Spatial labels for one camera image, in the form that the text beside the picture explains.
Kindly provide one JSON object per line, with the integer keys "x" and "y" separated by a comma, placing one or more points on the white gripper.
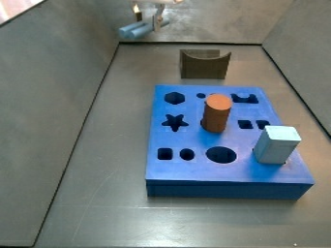
{"x": 158, "y": 15}

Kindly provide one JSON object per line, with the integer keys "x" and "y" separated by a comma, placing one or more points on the brown cylinder peg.
{"x": 215, "y": 115}

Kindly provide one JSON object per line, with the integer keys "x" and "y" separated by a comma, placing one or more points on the light blue rectangular block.
{"x": 277, "y": 144}

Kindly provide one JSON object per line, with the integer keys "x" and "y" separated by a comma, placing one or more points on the black curved fixture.
{"x": 203, "y": 63}

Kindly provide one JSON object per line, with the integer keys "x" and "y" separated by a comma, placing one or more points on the light blue square-circle object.
{"x": 139, "y": 29}

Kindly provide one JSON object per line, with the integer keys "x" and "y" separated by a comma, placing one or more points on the blue foam shape board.
{"x": 194, "y": 163}

